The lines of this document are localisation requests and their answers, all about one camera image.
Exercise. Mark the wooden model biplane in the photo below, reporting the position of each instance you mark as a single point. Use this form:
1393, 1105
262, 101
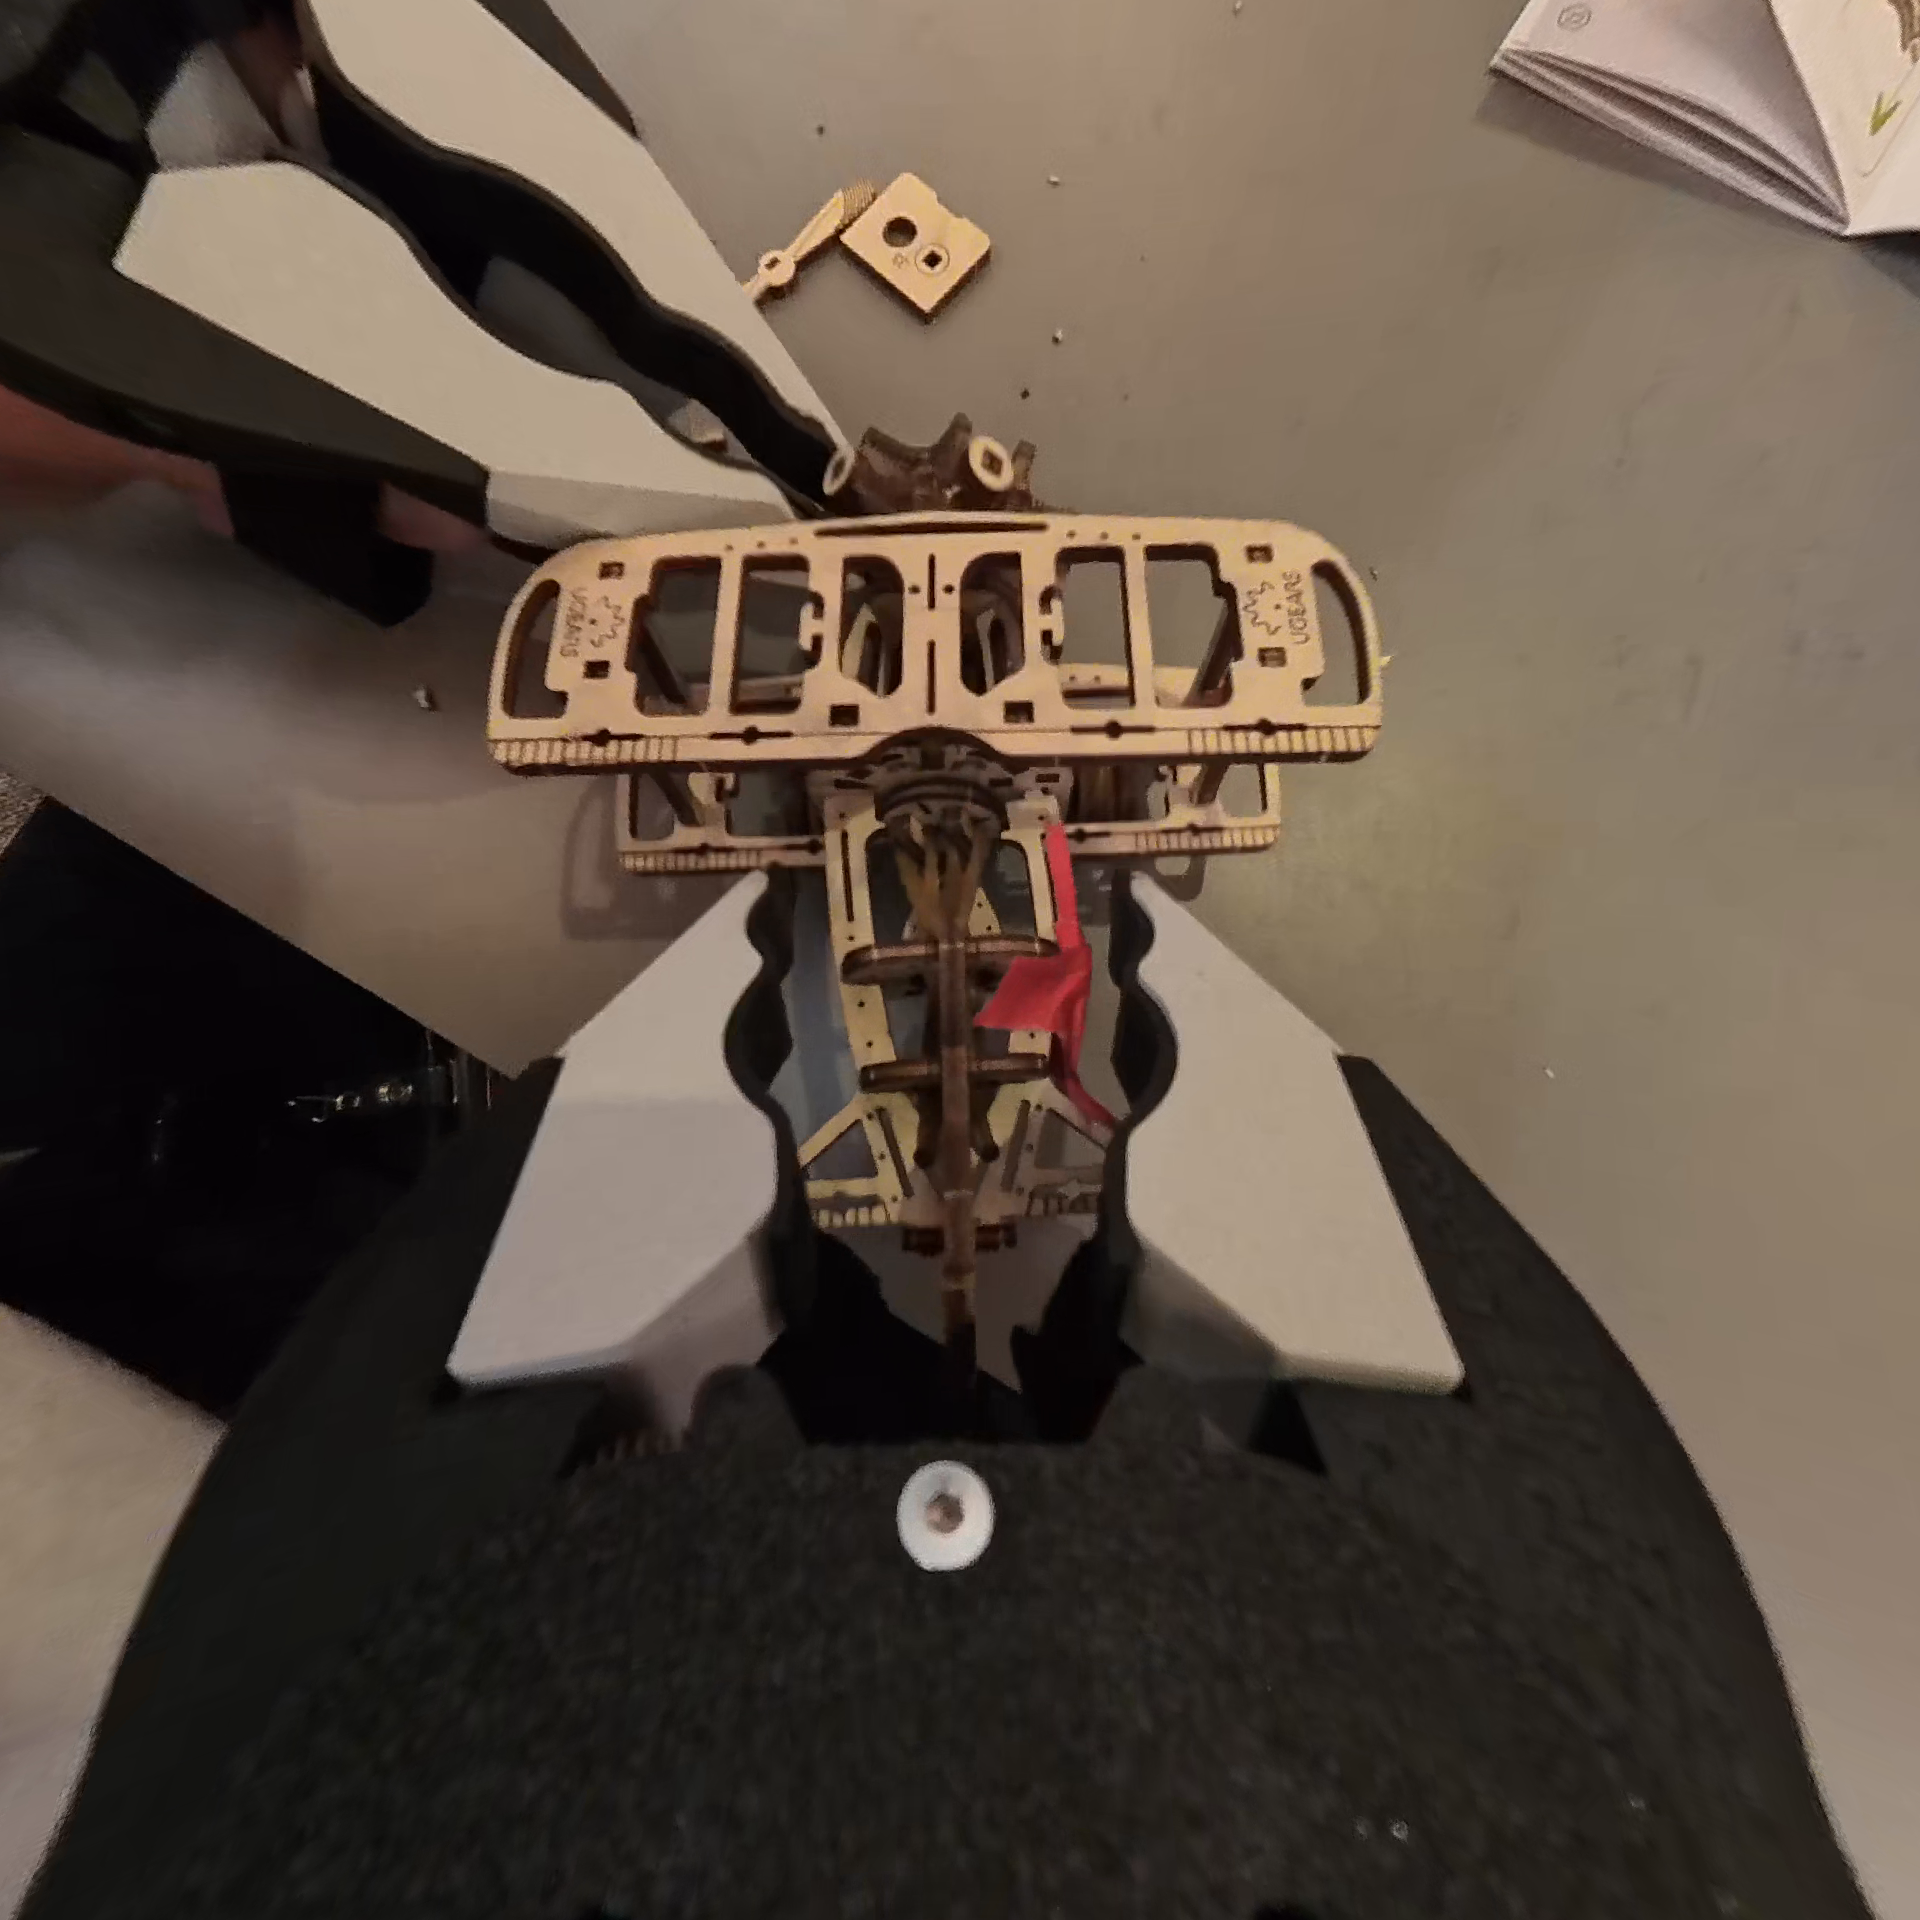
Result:
674, 738

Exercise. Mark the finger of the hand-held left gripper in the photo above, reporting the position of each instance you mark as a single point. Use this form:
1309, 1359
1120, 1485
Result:
374, 344
569, 119

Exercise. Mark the small square wooden plate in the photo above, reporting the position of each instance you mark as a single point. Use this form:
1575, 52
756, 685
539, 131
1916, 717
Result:
917, 202

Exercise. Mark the person's dark trousers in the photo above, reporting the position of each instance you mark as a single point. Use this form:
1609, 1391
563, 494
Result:
179, 1123

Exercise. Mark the white instruction booklet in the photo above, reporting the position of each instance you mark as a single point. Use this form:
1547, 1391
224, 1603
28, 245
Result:
1680, 89

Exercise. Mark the person's white shirt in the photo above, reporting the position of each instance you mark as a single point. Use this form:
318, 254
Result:
75, 1500

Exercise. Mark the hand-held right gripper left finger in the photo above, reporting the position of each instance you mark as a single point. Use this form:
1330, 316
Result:
629, 1183

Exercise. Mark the grey desk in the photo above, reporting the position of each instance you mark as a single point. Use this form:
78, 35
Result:
1575, 674

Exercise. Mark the person's left hand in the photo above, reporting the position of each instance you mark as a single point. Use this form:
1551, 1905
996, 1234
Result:
89, 449

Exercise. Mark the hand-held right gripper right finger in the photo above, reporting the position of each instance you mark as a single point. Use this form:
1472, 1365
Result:
1290, 1198

